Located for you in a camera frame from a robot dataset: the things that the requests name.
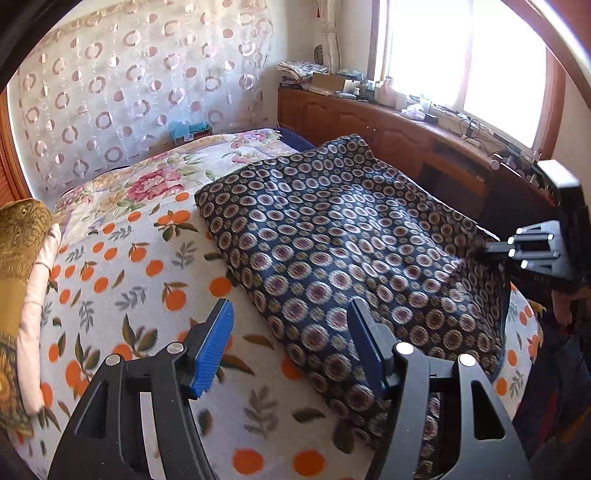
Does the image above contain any dark patterned blue-trimmed garment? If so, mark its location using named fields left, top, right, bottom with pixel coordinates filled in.
left=194, top=134, right=513, bottom=480

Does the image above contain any wooden cabinet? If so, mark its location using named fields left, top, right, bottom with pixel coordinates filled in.
left=277, top=85, right=568, bottom=241

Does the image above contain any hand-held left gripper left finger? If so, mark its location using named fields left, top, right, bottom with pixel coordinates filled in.
left=48, top=299, right=235, bottom=480

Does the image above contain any teal box by curtain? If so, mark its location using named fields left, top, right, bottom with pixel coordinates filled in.
left=168, top=121, right=212, bottom=143

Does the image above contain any floral blanket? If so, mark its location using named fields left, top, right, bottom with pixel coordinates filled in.
left=53, top=129, right=296, bottom=241

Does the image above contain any cardboard box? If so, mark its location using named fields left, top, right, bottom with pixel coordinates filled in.
left=310, top=71, right=347, bottom=94

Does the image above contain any stack of folded cloths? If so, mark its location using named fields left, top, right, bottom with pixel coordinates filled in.
left=277, top=60, right=331, bottom=86

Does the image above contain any wooden wardrobe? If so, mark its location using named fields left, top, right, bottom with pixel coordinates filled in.
left=0, top=88, right=33, bottom=208

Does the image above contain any olive gold pillow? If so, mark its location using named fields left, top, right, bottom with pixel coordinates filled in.
left=0, top=198, right=54, bottom=439

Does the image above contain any crumpled white cloth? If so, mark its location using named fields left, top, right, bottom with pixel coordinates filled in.
left=401, top=102, right=432, bottom=121

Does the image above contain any pale pink pillow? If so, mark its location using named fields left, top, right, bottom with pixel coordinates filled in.
left=18, top=224, right=63, bottom=416

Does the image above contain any orange fruit print sheet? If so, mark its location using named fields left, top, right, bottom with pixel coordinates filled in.
left=9, top=185, right=546, bottom=480

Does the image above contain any sheer circle-patterned curtain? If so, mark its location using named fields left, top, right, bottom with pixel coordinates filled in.
left=9, top=0, right=278, bottom=204

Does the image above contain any person's right hand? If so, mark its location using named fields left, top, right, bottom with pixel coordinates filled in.
left=551, top=288, right=578, bottom=326

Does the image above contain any navy blue blanket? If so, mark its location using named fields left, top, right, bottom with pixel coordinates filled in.
left=272, top=128, right=317, bottom=153

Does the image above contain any window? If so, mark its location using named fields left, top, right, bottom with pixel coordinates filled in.
left=369, top=0, right=566, bottom=153

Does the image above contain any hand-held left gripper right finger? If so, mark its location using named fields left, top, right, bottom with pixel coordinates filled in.
left=346, top=298, right=532, bottom=480

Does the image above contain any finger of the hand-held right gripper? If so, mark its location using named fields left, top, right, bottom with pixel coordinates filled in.
left=507, top=220, right=566, bottom=247
left=482, top=242, right=568, bottom=274

